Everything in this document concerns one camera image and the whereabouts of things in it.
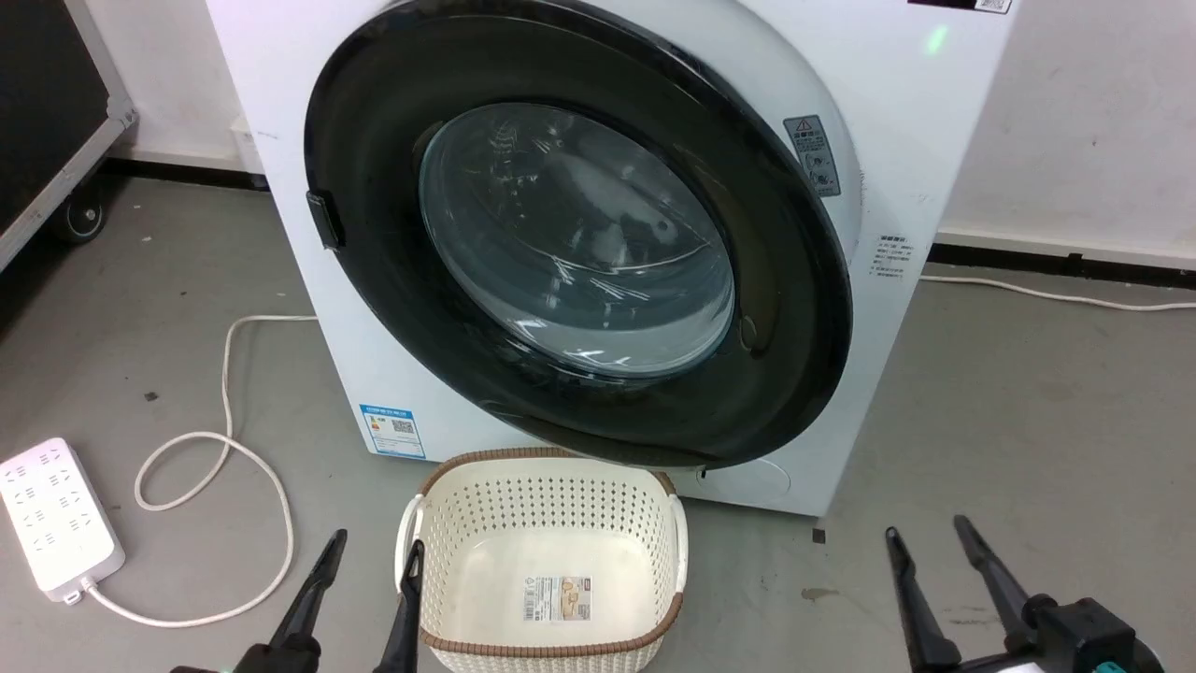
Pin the left gripper body dark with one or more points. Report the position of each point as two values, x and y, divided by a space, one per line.
280 659

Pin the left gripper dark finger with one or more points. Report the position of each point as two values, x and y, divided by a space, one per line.
405 617
313 589

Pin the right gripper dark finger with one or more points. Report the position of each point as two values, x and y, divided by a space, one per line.
995 575
920 608

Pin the right gripper body dark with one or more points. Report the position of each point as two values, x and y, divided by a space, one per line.
1084 640

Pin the white front-load washing machine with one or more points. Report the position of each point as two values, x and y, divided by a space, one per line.
934 140

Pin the round black glass washer door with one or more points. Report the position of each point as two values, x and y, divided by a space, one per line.
374 140

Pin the basket product label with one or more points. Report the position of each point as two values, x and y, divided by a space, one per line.
558 598

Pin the blue energy label sticker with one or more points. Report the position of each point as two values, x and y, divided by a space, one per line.
392 432

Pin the white perforated laundry basket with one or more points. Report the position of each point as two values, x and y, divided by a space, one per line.
551 505

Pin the white power strip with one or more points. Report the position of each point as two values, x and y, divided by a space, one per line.
51 519

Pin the small text sticker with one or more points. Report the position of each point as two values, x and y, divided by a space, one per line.
890 257

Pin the black caster wheel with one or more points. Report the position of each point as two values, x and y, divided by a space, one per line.
84 217

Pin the grey warning sticker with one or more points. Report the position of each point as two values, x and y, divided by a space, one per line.
813 154

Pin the black flight case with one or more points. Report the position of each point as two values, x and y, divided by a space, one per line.
37 93

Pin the black model label strip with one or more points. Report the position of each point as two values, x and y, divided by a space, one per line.
962 4

